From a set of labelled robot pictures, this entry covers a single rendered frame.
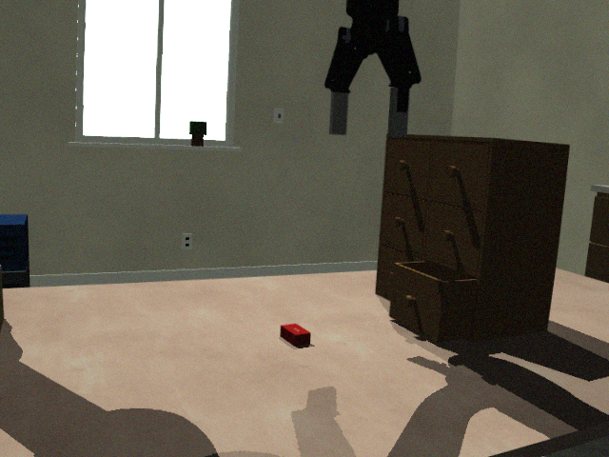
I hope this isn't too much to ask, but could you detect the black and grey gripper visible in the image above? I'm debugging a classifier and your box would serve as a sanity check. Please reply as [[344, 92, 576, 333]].
[[324, 0, 422, 138]]

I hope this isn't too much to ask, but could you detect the brown wooden chest of drawers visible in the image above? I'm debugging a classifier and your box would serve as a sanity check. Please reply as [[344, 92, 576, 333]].
[[375, 134, 570, 343]]

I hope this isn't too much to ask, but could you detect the small red block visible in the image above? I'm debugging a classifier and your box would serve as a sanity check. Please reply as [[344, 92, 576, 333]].
[[280, 324, 311, 347]]

